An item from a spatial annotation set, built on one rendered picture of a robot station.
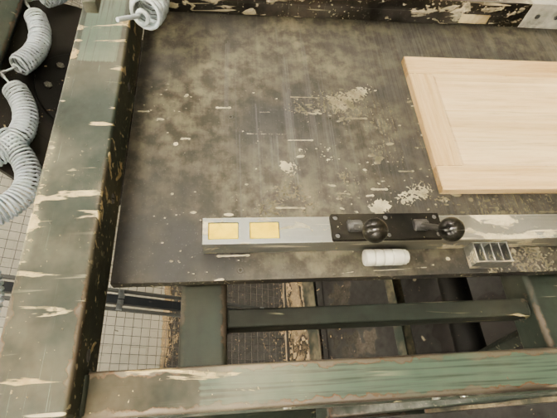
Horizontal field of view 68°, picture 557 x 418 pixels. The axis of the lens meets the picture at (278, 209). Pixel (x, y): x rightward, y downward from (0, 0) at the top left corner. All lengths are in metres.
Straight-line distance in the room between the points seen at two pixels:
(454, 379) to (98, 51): 0.84
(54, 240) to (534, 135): 0.96
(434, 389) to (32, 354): 0.55
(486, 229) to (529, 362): 0.23
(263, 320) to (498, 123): 0.67
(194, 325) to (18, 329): 0.25
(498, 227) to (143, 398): 0.66
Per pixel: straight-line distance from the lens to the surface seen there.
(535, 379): 0.77
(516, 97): 1.14
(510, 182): 0.96
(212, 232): 0.70
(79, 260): 0.66
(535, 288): 0.94
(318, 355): 1.84
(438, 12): 1.24
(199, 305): 0.74
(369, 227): 0.61
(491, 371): 0.74
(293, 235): 0.71
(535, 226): 0.90
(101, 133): 0.77
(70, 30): 1.74
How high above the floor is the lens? 2.00
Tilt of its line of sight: 33 degrees down
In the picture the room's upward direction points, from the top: 74 degrees counter-clockwise
